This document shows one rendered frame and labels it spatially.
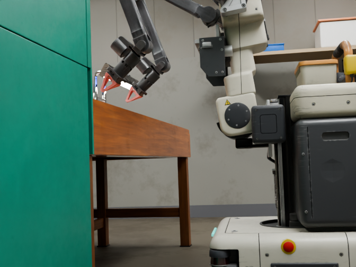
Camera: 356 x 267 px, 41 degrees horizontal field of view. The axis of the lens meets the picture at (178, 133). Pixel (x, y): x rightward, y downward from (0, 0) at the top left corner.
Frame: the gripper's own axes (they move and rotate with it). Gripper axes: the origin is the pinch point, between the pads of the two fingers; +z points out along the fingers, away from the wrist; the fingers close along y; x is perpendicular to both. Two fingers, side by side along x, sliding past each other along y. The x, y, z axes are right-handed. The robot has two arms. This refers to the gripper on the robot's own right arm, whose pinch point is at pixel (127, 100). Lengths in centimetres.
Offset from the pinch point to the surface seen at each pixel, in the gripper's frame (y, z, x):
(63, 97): 108, -4, 21
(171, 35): -246, -42, -93
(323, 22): -202, -144, 9
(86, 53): 92, -14, 9
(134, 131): 32.8, 1.5, 22.0
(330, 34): -202, -141, 21
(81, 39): 96, -16, 6
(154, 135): -0.4, 1.5, 22.3
